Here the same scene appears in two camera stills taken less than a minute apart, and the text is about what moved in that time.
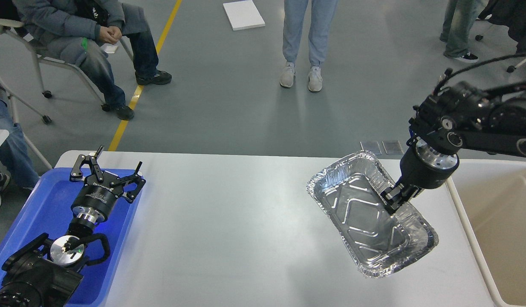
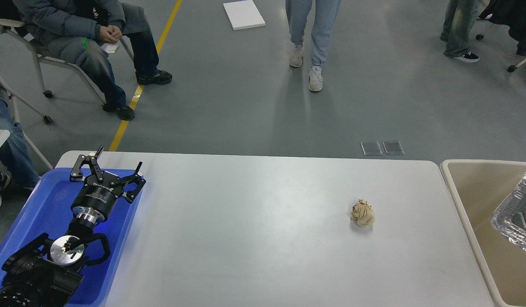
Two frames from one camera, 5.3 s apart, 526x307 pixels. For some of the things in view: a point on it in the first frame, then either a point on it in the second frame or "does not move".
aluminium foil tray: (378, 242) → (516, 219)
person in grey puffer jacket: (74, 32) does not move
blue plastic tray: (46, 209) does not move
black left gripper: (96, 200) does not move
